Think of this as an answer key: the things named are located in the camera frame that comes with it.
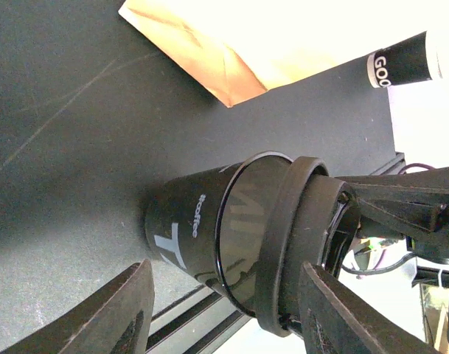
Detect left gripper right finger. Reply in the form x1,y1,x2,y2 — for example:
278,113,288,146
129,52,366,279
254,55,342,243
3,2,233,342
299,262,437,353

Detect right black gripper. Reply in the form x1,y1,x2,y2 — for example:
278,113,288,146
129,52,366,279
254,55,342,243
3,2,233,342
334,164,449,347

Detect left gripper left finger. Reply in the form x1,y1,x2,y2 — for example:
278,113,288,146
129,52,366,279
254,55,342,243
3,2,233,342
2,260,155,353

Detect black plastic cup lid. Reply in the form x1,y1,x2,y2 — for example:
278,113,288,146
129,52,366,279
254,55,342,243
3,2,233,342
254,156,361,337

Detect black coffee cup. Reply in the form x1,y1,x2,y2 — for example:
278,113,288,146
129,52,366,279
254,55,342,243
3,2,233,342
144,151,293,316

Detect orange paper bag white handles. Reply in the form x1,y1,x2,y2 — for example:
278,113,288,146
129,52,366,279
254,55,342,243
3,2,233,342
119,1,449,107

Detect right stack paper cups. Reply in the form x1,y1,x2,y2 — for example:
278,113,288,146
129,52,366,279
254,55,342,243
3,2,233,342
366,29,449,88

